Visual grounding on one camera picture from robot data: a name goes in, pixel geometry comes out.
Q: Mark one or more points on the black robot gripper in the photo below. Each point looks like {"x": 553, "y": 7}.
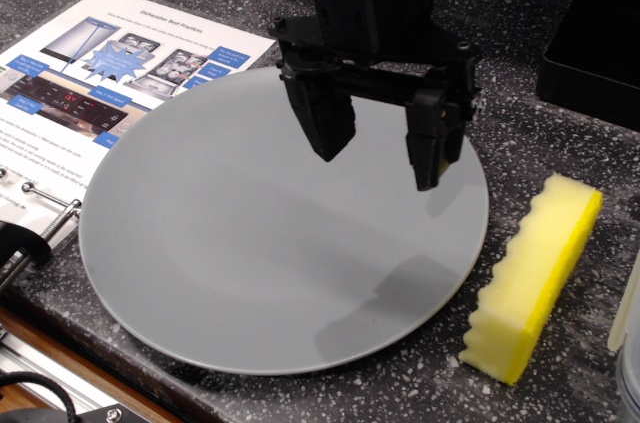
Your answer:
{"x": 384, "y": 50}

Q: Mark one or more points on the yellow sponge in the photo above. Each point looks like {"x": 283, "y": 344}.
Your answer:
{"x": 513, "y": 308}

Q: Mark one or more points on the grey round plate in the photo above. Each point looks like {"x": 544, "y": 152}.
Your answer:
{"x": 213, "y": 233}

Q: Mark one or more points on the black box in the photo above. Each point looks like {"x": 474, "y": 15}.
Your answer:
{"x": 591, "y": 65}

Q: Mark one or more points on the laminated dishwasher instruction sheet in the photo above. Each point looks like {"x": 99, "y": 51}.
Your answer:
{"x": 72, "y": 88}

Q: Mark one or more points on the metal screw clamp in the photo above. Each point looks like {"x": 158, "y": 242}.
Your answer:
{"x": 21, "y": 247}

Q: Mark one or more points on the aluminium rail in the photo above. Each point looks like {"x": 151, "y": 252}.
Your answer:
{"x": 36, "y": 388}

